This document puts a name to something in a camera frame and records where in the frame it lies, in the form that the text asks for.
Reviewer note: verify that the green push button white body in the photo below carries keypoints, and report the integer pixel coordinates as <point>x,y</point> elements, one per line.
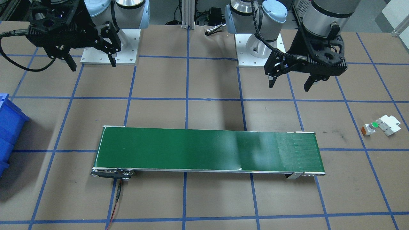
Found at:
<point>370,128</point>

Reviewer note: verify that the white plastic basket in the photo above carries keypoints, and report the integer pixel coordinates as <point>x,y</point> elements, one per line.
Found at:
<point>300,8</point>

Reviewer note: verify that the silver metal connector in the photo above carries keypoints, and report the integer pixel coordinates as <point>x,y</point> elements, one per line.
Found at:
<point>214,30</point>

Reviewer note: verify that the black power adapter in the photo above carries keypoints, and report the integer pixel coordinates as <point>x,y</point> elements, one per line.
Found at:
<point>215,14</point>

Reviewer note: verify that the blue plastic bin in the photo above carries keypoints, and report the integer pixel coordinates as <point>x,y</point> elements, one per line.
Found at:
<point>9,127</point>

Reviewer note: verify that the green belt conveyor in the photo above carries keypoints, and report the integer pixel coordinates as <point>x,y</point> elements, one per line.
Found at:
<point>191,150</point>

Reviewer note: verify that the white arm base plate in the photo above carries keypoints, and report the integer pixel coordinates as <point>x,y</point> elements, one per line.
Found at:
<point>127,48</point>
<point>246,60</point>

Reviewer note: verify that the aluminium frame post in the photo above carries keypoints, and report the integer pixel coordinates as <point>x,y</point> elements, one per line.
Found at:
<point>188,16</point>

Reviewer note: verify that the white metal bracket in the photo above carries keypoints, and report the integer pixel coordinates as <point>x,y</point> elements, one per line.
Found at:
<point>388,125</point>

